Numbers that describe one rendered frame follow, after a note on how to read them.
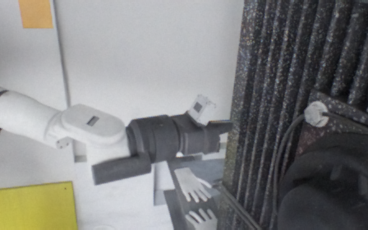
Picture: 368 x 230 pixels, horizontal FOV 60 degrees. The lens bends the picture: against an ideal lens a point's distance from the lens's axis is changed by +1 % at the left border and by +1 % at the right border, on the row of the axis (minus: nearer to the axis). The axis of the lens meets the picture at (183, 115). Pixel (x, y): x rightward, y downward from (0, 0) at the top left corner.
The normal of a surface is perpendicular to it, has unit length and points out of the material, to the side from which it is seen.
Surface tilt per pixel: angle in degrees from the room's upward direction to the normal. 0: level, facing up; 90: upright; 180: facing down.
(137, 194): 90
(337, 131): 90
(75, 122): 17
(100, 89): 90
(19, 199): 87
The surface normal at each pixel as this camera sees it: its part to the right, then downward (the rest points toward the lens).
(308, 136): -0.91, 0.14
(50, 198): 0.24, 0.39
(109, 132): 0.16, -0.73
